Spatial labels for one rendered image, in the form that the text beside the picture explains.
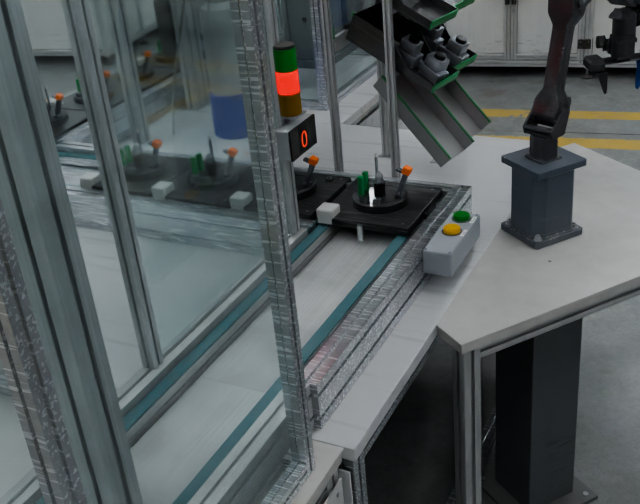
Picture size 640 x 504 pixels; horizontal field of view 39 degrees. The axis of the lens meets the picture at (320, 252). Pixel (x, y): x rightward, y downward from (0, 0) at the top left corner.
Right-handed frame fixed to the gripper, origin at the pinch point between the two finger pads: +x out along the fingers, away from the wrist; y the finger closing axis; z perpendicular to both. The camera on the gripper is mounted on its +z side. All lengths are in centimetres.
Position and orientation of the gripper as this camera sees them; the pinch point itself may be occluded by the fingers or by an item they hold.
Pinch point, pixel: (621, 78)
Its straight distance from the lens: 247.7
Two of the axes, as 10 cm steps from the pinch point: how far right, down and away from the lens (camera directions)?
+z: -0.8, -5.1, 8.6
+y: -9.9, 1.5, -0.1
